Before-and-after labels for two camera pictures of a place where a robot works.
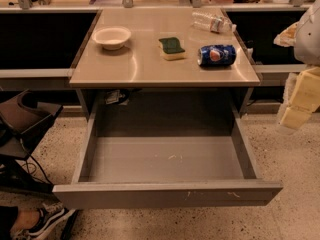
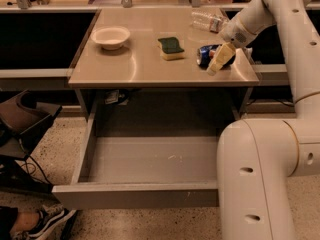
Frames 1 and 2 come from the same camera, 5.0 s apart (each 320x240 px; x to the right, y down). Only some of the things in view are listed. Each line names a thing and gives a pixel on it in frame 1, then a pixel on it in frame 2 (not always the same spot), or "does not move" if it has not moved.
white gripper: [309, 39] -> [235, 33]
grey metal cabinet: [157, 62] does not move
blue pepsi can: [218, 55] does not move
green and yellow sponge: [171, 48] does not move
